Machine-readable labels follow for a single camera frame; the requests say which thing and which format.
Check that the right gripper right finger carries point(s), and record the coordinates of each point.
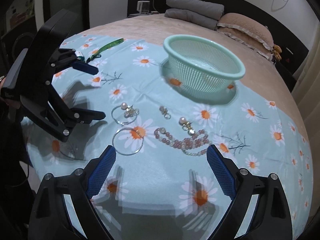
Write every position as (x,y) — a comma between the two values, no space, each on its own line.
(271,218)

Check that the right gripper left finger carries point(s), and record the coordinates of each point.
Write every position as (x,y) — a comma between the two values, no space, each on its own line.
(50,219)

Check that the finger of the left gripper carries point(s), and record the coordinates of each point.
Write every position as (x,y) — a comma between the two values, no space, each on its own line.
(63,59)
(44,107)

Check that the pearl earring silver hoop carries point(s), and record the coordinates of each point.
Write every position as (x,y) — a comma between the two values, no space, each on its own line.
(130,114)

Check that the small silver chain clasp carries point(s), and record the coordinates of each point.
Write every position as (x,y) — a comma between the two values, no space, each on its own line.
(165,112)

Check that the pearl gold earring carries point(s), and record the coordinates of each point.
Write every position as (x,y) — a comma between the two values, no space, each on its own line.
(186,126)

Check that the person's left hand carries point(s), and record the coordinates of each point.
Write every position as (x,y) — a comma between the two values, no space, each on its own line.
(2,81)

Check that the white bedside device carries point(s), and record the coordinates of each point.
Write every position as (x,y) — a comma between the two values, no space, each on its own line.
(143,7)

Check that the daisy print blue cloth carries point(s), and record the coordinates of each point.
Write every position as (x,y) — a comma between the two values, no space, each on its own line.
(161,186)

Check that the lower grey folded blanket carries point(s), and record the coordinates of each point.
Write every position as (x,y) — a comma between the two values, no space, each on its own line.
(191,17)

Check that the grey folded blanket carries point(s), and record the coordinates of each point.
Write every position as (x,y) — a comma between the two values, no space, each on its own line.
(191,17)
(208,9)

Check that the cream curtain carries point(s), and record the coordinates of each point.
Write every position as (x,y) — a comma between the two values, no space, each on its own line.
(306,90)

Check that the mint green plastic basket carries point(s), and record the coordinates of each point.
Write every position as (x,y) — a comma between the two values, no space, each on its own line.
(204,67)

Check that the pink beige bed blanket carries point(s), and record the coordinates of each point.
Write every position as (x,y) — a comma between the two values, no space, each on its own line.
(261,75)

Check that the upper grey folded blanket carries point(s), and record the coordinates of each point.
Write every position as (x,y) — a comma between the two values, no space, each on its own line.
(208,9)

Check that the brown teddy bear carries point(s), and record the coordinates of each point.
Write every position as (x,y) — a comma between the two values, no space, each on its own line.
(276,51)

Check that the lower beige ruffled pillow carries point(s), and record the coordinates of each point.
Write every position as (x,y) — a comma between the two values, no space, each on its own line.
(246,40)

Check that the beige ruffled pillow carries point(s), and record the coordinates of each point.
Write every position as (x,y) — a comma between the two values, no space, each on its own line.
(246,40)
(248,26)

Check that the black headboard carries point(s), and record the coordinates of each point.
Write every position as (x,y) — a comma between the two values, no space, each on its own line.
(293,50)

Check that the upper beige ruffled pillow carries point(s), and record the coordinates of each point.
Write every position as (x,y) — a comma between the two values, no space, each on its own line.
(248,26)

